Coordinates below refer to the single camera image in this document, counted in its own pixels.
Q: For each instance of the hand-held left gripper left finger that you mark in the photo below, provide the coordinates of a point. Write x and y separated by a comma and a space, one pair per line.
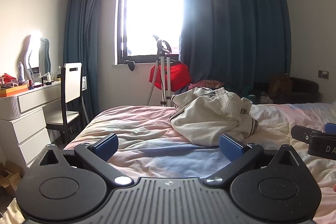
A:
106, 146

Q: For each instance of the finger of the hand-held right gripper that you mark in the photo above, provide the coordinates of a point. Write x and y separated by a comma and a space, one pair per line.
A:
302, 132
331, 128

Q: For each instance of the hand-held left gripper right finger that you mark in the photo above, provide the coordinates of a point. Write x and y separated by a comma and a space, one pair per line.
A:
231, 146

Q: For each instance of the cream white pants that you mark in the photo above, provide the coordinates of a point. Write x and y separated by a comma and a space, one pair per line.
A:
210, 119

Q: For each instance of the dark sofa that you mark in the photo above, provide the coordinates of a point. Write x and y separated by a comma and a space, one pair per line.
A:
304, 90

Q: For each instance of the pastel bed sheet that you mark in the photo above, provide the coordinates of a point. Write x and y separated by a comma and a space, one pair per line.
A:
147, 121

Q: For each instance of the brown cardboard box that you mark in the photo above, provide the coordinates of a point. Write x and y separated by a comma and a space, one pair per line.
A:
281, 85

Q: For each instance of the green cloth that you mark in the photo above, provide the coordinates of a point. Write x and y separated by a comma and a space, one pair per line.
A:
250, 94

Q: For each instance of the pink cloth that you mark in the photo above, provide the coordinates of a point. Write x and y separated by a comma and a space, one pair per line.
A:
202, 83

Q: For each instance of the white and dark chair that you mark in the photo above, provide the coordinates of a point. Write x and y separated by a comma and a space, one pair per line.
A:
72, 82

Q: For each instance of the white dressing table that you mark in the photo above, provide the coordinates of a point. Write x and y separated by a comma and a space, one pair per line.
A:
29, 129

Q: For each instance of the group of cosmetic bottles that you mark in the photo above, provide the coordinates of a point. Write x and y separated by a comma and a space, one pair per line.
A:
48, 78

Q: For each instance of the red bag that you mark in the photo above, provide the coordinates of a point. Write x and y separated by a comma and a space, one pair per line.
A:
176, 74

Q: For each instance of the garment steamer stand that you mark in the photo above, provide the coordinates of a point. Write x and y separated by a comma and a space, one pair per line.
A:
163, 69

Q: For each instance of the orange box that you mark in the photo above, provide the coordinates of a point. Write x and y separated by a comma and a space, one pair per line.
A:
15, 92

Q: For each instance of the wavy framed mirror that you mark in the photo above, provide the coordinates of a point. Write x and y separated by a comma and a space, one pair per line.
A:
45, 56

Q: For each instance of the white spray bottle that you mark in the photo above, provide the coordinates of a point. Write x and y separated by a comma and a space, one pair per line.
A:
20, 71

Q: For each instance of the wide blue curtain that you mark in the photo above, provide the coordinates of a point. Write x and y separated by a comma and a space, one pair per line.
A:
236, 29

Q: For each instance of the narrow blue curtain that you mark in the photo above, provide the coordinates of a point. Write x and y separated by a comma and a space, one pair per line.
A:
84, 29

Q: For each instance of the red pouch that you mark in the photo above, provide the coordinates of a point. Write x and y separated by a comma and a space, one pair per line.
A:
9, 77

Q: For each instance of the dark framed window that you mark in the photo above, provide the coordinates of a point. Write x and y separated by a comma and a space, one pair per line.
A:
152, 16

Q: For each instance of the dark wall switch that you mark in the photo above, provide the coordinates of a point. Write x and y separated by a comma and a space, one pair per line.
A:
323, 74

